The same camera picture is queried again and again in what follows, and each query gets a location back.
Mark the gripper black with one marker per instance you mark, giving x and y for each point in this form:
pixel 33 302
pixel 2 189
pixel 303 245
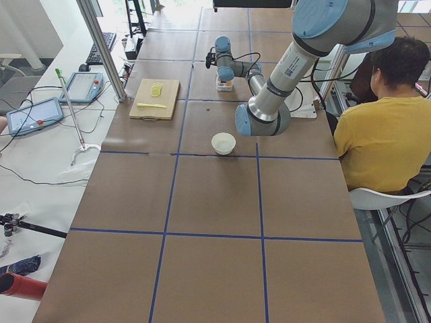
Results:
pixel 224 80

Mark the clear plastic egg box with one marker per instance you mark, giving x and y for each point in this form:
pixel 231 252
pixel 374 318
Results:
pixel 223 86

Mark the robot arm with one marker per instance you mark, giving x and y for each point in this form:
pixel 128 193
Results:
pixel 360 26
pixel 229 67

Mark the wooden cutting board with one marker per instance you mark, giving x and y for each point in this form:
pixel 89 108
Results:
pixel 169 94

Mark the white bowl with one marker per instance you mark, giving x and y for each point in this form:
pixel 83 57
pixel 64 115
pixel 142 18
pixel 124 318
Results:
pixel 223 143

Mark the lemon slice front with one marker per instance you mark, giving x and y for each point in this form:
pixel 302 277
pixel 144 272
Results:
pixel 155 94

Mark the yellow plastic knife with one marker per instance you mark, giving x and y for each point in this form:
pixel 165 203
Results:
pixel 145 105

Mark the teach pendant far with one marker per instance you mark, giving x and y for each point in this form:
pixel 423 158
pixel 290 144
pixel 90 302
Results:
pixel 84 87

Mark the teach pendant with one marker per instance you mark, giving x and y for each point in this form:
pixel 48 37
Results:
pixel 84 87
pixel 34 117

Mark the reacher grabber stick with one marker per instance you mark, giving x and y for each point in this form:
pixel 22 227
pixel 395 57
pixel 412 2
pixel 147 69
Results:
pixel 83 146

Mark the person in yellow shirt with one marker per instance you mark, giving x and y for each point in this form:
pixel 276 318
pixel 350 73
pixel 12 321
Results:
pixel 383 144

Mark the white chair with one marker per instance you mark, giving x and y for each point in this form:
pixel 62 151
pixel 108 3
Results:
pixel 367 199

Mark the teach pendant near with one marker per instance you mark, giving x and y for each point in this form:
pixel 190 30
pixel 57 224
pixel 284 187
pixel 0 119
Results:
pixel 34 117

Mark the black tripod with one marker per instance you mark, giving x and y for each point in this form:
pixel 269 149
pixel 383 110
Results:
pixel 12 221

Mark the red cylinder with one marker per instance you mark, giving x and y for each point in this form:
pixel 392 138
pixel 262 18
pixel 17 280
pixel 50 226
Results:
pixel 22 287

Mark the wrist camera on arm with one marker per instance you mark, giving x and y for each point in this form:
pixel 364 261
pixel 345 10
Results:
pixel 210 59

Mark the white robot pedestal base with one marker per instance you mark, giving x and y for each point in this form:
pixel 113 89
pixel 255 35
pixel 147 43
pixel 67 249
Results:
pixel 301 102

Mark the aluminium frame post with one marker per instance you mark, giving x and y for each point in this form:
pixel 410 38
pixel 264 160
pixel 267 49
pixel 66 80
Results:
pixel 89 15

